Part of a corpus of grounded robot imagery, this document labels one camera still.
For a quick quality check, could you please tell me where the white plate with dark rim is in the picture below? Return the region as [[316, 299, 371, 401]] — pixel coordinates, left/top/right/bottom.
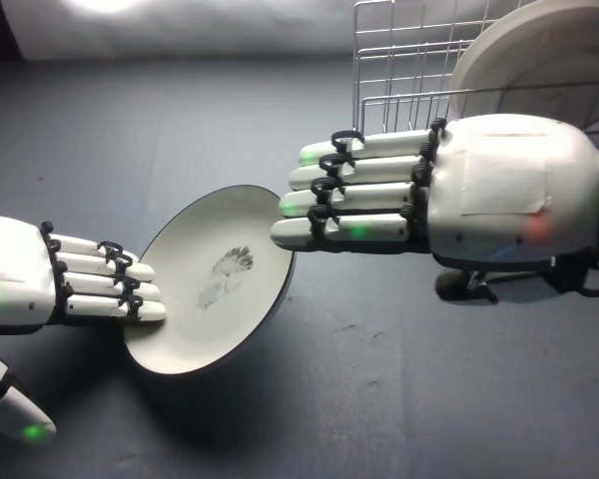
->
[[448, 0, 599, 149], [123, 184, 299, 376]]

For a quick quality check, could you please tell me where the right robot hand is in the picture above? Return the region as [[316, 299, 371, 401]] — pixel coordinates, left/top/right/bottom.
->
[[269, 113, 599, 304]]

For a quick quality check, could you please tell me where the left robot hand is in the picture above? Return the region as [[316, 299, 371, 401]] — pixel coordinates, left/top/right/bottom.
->
[[0, 214, 169, 446]]

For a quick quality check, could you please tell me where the grey table cloth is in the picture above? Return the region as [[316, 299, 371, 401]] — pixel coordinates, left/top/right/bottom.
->
[[0, 49, 599, 479]]

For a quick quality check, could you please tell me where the metal wire dish rack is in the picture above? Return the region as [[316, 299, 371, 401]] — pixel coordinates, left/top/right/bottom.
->
[[351, 0, 599, 151]]

